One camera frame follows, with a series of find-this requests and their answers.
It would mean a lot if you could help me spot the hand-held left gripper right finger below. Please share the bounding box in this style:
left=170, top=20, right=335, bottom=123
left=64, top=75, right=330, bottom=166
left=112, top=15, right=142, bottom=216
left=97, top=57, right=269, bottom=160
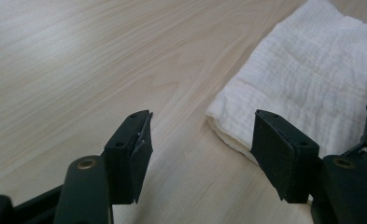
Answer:
left=249, top=108, right=321, bottom=205

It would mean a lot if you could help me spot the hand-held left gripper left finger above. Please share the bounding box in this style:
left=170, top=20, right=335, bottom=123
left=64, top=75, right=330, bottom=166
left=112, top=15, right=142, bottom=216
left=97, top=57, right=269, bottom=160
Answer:
left=104, top=109, right=154, bottom=205

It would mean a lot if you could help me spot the pale muslin cloth with tag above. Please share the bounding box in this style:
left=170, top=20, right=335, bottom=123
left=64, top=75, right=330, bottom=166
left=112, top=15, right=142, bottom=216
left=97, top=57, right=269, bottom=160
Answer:
left=205, top=0, right=367, bottom=188

